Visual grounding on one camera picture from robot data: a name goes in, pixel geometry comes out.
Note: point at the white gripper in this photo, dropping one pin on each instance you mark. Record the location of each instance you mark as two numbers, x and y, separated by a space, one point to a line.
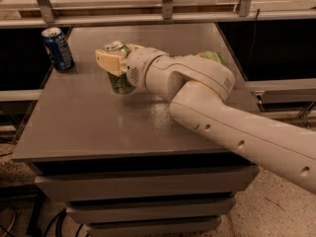
138 64

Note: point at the green soda can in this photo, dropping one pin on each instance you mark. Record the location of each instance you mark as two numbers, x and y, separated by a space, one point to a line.
119 84

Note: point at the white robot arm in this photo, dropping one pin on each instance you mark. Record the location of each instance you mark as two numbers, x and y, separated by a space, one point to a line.
196 89

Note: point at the blue soda can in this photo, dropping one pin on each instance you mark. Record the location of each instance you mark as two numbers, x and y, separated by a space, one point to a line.
58 50

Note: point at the green chip bag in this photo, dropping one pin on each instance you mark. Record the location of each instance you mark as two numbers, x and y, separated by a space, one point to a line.
212 56

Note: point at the grey drawer cabinet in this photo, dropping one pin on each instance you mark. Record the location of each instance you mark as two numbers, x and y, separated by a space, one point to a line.
121 165

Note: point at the metal railing frame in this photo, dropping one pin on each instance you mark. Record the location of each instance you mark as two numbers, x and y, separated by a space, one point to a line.
85 13

